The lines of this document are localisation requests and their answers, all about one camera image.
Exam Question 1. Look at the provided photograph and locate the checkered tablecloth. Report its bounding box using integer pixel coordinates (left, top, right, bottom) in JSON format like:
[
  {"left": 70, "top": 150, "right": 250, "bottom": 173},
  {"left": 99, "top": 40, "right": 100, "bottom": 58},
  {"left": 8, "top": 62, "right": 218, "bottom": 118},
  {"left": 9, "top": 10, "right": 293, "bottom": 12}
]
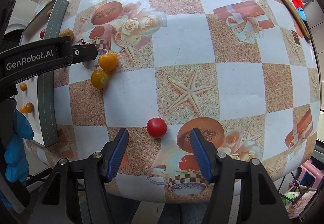
[{"left": 25, "top": 0, "right": 321, "bottom": 203}]

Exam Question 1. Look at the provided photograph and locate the white foam tray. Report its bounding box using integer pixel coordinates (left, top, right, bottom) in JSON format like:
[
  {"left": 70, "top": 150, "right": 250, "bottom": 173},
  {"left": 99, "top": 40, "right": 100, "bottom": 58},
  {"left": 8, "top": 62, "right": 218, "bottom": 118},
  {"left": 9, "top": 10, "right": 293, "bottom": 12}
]
[{"left": 15, "top": 0, "right": 69, "bottom": 147}]

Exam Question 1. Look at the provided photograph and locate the blue gloved left hand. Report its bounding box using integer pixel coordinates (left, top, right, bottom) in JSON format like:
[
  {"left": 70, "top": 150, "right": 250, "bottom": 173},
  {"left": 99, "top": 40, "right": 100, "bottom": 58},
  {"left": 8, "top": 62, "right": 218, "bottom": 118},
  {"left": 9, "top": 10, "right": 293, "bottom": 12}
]
[{"left": 4, "top": 110, "right": 34, "bottom": 183}]

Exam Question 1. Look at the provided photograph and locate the red cherry tomato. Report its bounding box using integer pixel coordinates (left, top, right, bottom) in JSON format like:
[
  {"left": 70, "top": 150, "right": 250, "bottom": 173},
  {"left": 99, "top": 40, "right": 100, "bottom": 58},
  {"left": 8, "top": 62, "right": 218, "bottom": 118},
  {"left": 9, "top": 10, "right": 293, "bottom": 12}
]
[
  {"left": 146, "top": 117, "right": 167, "bottom": 138},
  {"left": 39, "top": 29, "right": 46, "bottom": 39}
]

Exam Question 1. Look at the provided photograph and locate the yellow cherry tomato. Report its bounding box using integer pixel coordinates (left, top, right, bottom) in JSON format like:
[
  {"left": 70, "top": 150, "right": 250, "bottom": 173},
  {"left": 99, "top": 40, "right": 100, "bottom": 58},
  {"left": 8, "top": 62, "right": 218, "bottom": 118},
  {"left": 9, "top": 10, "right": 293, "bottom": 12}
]
[
  {"left": 20, "top": 83, "right": 28, "bottom": 91},
  {"left": 98, "top": 52, "right": 118, "bottom": 72}
]

